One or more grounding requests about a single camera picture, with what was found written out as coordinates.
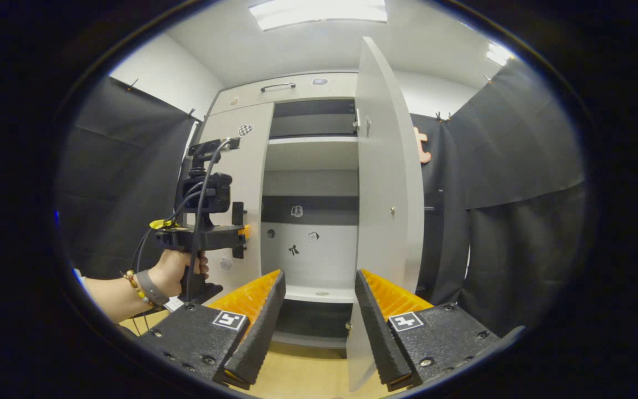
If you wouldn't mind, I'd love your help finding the grey wrist band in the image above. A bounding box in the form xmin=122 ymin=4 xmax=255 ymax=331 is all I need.
xmin=135 ymin=269 xmax=169 ymax=306

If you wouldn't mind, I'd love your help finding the black backdrop cloth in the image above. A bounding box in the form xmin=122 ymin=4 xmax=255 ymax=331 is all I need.
xmin=410 ymin=58 xmax=588 ymax=336
xmin=58 ymin=76 xmax=204 ymax=280

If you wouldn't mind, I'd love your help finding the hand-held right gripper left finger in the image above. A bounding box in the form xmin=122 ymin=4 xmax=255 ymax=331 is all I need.
xmin=138 ymin=269 xmax=287 ymax=391

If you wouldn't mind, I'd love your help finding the beige double-door shoe cabinet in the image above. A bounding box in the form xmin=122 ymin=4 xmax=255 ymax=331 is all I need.
xmin=196 ymin=37 xmax=425 ymax=391

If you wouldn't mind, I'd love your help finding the metal door hinge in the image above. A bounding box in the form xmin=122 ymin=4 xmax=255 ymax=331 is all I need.
xmin=352 ymin=108 xmax=372 ymax=138

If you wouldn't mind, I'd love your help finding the beaded bracelet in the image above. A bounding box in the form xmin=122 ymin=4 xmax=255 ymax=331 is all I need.
xmin=122 ymin=270 xmax=151 ymax=306

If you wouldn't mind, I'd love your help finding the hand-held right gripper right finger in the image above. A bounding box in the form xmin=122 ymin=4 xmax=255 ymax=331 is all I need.
xmin=354 ymin=268 xmax=502 ymax=392

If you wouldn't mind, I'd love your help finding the beige cabinet drawer front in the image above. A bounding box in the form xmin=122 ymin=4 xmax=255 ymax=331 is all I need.
xmin=210 ymin=72 xmax=358 ymax=115

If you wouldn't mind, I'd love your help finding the small ceiling light panel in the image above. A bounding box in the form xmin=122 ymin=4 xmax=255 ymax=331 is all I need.
xmin=485 ymin=42 xmax=516 ymax=67

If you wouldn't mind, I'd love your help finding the black cable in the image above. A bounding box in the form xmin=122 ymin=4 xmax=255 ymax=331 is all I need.
xmin=185 ymin=137 xmax=234 ymax=303
xmin=130 ymin=188 xmax=204 ymax=273

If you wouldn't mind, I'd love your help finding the white cabinet shelf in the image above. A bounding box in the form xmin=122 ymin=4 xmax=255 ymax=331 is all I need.
xmin=284 ymin=284 xmax=358 ymax=304
xmin=265 ymin=136 xmax=359 ymax=171

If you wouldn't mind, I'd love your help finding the large ceiling light panel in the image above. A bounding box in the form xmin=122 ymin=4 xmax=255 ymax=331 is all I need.
xmin=250 ymin=0 xmax=389 ymax=31

